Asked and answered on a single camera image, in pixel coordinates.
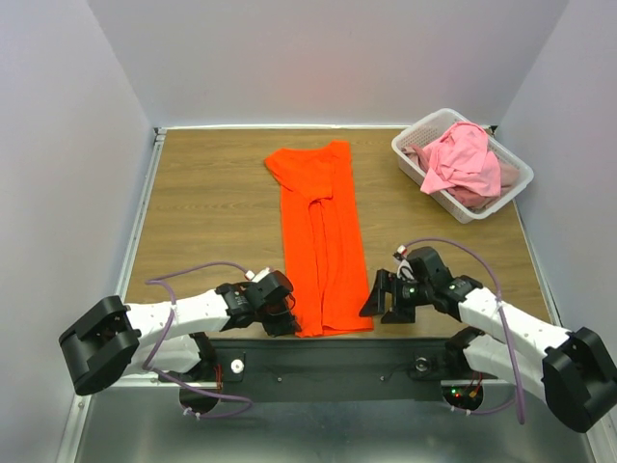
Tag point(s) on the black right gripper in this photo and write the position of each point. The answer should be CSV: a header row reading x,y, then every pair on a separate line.
x,y
394,295

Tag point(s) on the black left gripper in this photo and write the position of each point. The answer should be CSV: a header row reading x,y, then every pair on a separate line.
x,y
285,325

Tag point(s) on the orange t shirt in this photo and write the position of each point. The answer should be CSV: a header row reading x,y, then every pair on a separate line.
x,y
322,239

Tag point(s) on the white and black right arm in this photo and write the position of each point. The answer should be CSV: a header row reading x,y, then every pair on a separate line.
x,y
570,371

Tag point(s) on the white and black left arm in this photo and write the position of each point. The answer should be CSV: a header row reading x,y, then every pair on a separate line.
x,y
114,339

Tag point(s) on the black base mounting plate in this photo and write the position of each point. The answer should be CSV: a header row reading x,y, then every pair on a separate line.
x,y
325,370

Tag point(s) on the dusty pink t shirt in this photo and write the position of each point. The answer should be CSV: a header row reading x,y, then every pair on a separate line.
x,y
509,176

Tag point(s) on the white perforated plastic basket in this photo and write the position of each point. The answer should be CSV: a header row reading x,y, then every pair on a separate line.
x,y
432,127

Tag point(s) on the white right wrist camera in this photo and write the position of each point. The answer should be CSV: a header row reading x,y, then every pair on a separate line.
x,y
403,269

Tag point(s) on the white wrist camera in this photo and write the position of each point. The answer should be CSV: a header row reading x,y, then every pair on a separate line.
x,y
403,269
255,277

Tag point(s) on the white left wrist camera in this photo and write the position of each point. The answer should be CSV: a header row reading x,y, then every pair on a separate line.
x,y
255,277

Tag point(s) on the aluminium frame rail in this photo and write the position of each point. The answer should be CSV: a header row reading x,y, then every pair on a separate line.
x,y
131,193

